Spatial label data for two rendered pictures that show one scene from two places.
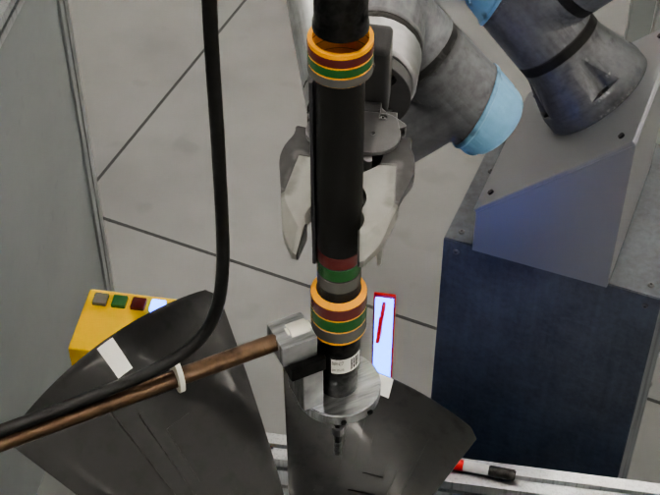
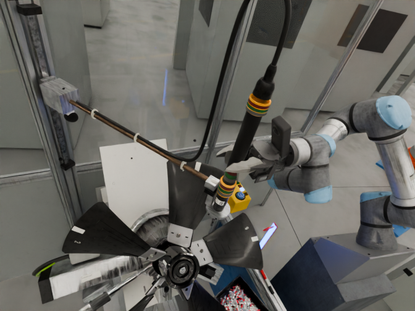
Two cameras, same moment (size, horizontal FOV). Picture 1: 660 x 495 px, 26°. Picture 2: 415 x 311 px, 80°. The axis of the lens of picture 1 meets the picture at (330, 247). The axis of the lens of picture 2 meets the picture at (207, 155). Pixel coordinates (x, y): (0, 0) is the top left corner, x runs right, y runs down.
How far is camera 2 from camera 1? 58 cm
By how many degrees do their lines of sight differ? 33
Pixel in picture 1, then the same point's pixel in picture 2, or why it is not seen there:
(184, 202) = (291, 203)
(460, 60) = (320, 172)
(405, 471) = (236, 255)
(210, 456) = (194, 201)
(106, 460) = (178, 181)
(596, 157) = (357, 252)
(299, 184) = not seen: hidden behind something
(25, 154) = not seen: hidden behind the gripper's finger
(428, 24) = (319, 156)
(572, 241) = (335, 265)
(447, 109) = (307, 181)
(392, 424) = (246, 245)
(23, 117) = not seen: hidden behind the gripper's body
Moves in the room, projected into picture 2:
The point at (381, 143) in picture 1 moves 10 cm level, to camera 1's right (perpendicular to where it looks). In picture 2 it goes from (266, 157) to (297, 186)
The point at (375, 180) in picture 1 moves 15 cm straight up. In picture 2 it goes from (254, 160) to (278, 105)
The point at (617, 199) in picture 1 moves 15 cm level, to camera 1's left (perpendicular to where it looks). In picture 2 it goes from (354, 267) to (323, 237)
